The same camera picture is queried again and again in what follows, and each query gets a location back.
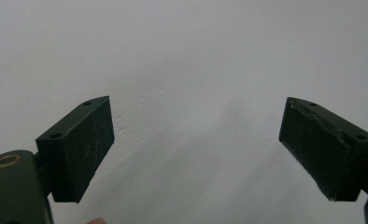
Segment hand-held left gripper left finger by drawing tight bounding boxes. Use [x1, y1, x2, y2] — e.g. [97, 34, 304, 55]
[35, 95, 116, 203]

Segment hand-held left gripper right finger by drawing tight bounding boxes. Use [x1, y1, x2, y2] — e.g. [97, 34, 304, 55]
[278, 96, 368, 203]

